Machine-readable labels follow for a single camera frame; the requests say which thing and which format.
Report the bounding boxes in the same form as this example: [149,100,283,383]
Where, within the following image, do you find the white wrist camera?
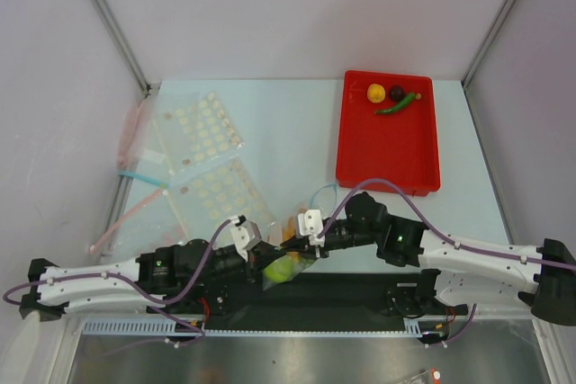
[229,215,262,262]
[296,210,325,247]

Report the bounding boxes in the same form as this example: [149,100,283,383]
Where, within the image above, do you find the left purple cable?
[2,217,239,349]

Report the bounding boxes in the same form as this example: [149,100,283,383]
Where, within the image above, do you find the green toy apple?
[264,256,293,284]

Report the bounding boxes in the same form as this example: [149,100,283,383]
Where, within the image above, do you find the pink zipper clear bag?
[88,101,168,255]

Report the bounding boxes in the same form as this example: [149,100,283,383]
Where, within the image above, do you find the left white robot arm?
[17,239,284,321]

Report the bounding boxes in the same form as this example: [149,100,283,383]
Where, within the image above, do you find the left corner aluminium post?
[89,0,151,98]

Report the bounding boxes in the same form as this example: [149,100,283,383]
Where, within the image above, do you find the red plastic tray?
[336,70,441,197]

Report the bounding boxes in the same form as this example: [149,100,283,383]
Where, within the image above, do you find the green toy chili pepper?
[374,93,418,115]

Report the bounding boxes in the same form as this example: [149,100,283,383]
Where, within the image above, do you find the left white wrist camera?
[229,215,262,262]

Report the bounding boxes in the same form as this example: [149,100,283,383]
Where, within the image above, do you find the dark mangosteen toy back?
[389,85,406,103]

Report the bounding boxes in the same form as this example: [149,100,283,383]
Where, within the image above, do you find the dotted clear zip bag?
[152,92,275,239]

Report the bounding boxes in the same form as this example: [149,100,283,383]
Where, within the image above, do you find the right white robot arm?
[281,192,575,326]

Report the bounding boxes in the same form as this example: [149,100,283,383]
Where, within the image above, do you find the corner aluminium post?
[461,0,519,92]
[89,0,151,98]

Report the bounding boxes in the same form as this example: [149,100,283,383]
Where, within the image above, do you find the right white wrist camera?
[296,210,325,247]

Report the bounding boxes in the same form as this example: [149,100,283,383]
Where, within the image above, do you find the right corner aluminium post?
[461,0,519,92]

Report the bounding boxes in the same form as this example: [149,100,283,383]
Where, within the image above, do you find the white slotted cable duct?
[82,317,432,338]

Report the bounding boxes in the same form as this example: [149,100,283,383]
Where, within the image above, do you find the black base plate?
[165,272,468,332]

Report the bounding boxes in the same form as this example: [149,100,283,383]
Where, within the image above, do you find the yellow toy fruit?
[366,84,386,103]

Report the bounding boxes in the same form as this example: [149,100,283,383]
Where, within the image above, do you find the aluminium frame rail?
[62,280,554,326]

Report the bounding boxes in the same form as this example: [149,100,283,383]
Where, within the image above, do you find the blue zipper clear bag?
[263,183,338,290]

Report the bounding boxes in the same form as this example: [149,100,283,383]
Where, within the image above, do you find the orange toy fruit pieces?
[282,216,304,266]

